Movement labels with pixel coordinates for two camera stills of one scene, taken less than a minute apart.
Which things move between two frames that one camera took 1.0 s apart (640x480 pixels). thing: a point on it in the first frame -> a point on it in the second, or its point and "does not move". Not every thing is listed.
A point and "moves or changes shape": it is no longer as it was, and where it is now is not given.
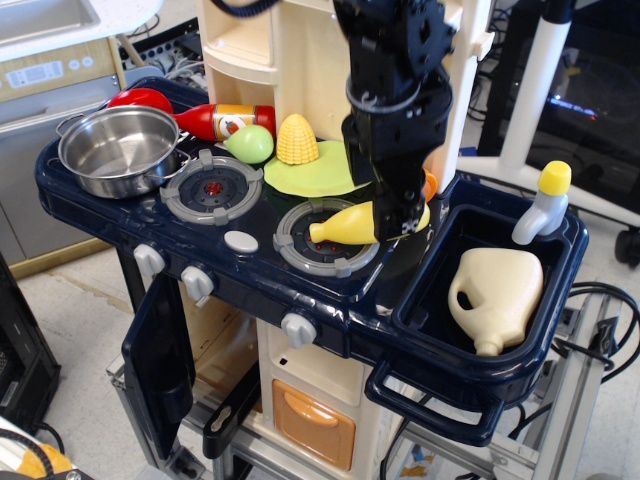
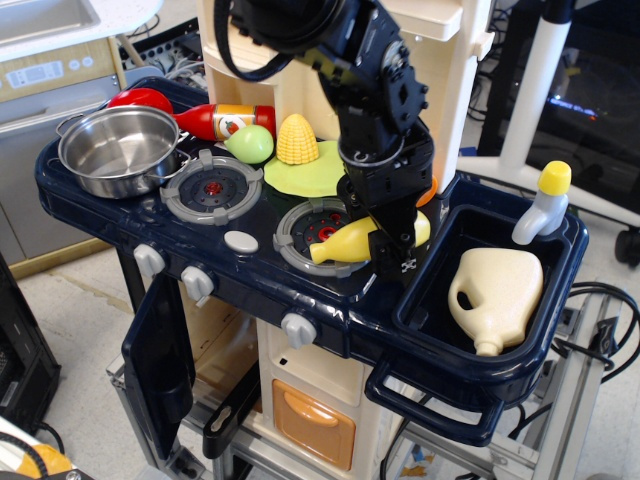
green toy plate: x=329 y=175 does not move
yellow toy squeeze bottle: x=356 y=225 moves or changes shape
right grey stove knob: x=299 y=329 does not move
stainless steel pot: x=113 y=151 does not move
